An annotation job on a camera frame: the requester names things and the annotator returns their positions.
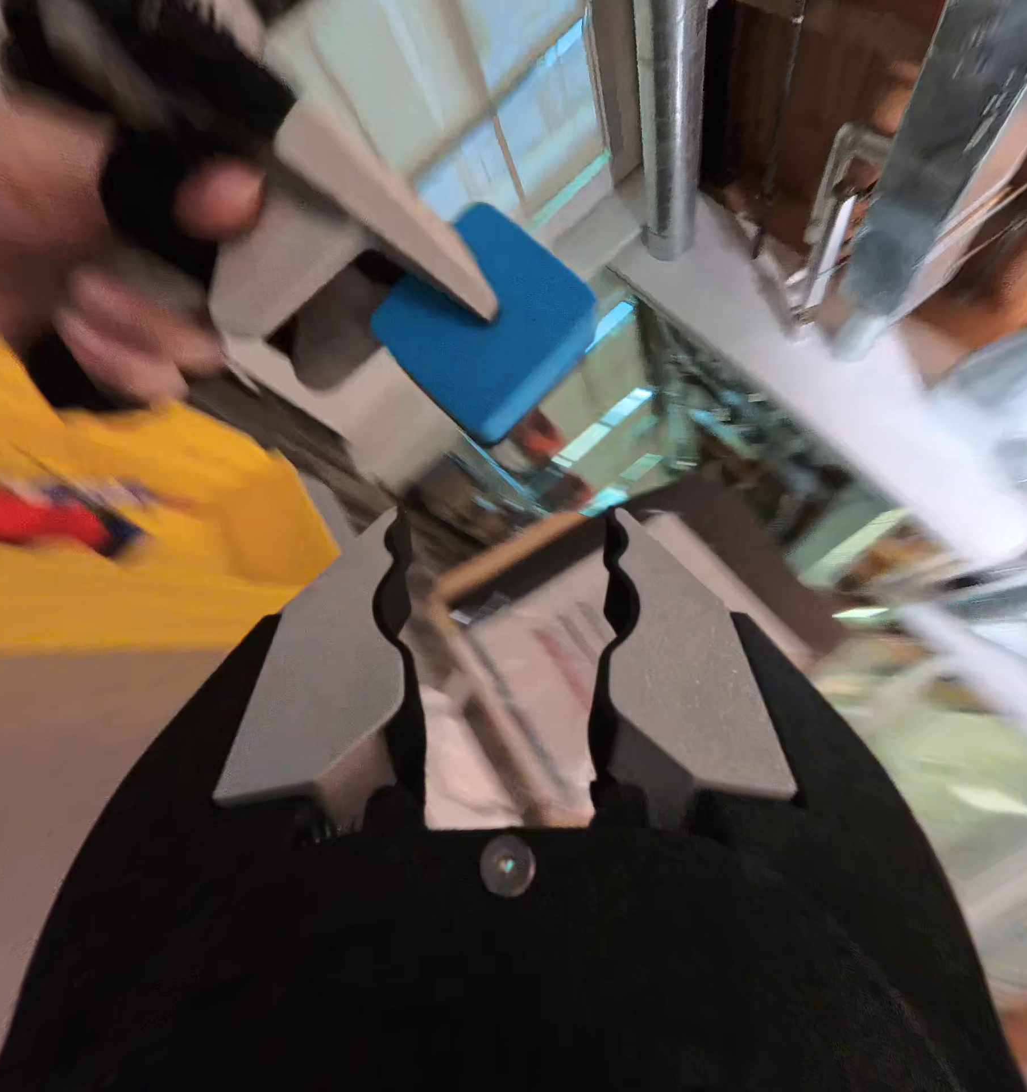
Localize red plastic block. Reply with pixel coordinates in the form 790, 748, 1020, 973
0, 486, 115, 554

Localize silver pipe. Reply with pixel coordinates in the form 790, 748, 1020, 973
790, 119, 894, 317

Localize yellow plastic bin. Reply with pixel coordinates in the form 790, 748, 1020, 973
0, 326, 341, 656

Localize plastic-covered paper sheet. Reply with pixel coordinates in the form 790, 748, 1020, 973
445, 589, 617, 820

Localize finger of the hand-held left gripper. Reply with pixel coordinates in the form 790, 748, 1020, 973
290, 266, 395, 394
209, 101, 500, 340

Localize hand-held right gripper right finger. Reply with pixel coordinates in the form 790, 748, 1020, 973
587, 507, 800, 827

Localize slim spiral metal duct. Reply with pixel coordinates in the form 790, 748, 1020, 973
631, 0, 711, 262

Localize person's left hand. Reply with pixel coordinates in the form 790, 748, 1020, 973
0, 94, 269, 402

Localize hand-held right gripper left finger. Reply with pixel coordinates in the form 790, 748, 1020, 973
212, 507, 431, 833

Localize rectangular metal duct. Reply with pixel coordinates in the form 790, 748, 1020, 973
833, 0, 1027, 359

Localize glass-fronted storage shelves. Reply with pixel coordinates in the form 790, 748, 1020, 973
411, 290, 907, 547

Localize light blue foam block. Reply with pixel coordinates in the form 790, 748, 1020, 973
370, 202, 598, 447

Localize large paned window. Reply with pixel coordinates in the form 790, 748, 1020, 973
266, 0, 617, 257

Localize blue dry-erase marker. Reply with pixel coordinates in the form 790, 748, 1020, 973
40, 478, 152, 551

